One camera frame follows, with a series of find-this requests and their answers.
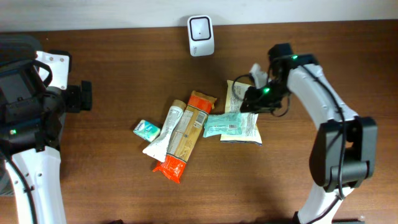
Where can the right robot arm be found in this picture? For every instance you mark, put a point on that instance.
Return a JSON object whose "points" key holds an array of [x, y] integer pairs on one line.
{"points": [[344, 151]]}

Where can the grey plastic mesh basket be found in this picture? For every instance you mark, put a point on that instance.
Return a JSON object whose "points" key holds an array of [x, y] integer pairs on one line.
{"points": [[32, 112]]}

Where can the yellow white snack bag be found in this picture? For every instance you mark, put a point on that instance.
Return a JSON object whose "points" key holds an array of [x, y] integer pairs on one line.
{"points": [[250, 131]]}

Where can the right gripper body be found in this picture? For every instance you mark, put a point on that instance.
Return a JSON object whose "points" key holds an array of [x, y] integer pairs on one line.
{"points": [[267, 98]]}

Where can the small teal tissue pack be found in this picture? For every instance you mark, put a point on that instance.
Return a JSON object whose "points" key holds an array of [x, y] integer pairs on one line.
{"points": [[146, 130]]}

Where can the teal wet wipes pack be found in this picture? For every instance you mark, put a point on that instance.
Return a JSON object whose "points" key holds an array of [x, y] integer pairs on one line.
{"points": [[227, 123]]}

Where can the white barcode scanner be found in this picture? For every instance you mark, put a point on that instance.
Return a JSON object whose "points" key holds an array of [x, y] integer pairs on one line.
{"points": [[200, 36]]}

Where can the red spaghetti packet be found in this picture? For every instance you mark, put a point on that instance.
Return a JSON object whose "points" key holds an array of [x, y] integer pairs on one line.
{"points": [[185, 135]]}

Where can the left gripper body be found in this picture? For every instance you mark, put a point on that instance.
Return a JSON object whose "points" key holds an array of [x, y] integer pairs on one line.
{"points": [[75, 101]]}

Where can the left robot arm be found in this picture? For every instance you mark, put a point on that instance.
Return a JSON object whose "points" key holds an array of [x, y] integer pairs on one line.
{"points": [[35, 179]]}

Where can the white tube with beige cap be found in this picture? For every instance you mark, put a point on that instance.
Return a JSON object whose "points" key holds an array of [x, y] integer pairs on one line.
{"points": [[157, 149]]}

